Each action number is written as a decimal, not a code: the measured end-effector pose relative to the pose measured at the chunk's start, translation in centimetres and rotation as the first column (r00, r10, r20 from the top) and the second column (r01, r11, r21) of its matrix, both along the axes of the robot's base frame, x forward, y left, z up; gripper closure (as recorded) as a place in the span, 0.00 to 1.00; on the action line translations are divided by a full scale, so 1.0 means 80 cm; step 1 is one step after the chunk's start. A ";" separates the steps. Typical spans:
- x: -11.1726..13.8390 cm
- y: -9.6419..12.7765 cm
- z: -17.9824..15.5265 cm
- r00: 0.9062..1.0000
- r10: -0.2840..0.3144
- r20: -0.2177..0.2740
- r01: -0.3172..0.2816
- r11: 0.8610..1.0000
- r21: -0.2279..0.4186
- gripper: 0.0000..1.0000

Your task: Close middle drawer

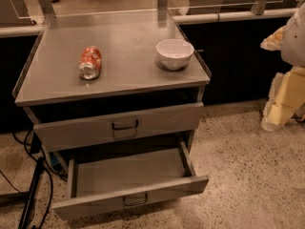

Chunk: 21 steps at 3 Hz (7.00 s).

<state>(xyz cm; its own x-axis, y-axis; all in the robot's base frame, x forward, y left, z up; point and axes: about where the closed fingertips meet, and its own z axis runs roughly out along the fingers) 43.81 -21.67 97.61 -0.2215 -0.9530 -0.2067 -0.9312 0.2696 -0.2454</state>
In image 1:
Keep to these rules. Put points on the taped gripper body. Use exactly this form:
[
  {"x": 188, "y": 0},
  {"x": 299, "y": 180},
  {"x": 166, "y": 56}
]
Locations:
[{"x": 294, "y": 45}]

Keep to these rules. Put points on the grey drawer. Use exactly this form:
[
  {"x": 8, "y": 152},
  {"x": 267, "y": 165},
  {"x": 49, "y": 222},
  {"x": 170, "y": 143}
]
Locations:
[
  {"x": 127, "y": 175},
  {"x": 82, "y": 132}
]

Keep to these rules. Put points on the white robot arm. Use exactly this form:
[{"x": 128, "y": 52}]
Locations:
[{"x": 289, "y": 40}]

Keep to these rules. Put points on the grey metal drawer cabinet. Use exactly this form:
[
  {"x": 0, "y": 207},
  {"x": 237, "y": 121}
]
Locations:
[{"x": 131, "y": 78}]

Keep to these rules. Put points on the grey top drawer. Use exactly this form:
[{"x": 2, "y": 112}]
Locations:
[{"x": 82, "y": 132}]

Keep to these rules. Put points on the white ceramic bowl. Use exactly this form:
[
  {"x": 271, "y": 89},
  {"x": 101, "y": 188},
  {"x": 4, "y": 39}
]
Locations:
[{"x": 174, "y": 54}]

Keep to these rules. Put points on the orange soda can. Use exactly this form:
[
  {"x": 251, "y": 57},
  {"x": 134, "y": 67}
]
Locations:
[{"x": 90, "y": 63}]

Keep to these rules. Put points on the black floor stand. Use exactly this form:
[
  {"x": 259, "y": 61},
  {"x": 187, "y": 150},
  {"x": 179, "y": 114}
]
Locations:
[{"x": 25, "y": 198}]

